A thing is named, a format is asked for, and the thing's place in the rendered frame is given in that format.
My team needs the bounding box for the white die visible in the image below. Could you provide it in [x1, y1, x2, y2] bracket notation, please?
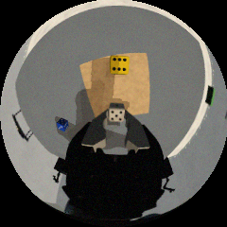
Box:
[109, 103, 125, 122]

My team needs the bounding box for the yellow die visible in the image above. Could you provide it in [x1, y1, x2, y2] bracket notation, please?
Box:
[110, 56, 130, 75]

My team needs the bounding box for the tan square mat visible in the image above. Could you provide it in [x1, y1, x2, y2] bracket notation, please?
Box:
[79, 53, 149, 117]

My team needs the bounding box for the blue die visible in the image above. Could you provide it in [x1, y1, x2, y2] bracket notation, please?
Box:
[57, 118, 68, 131]

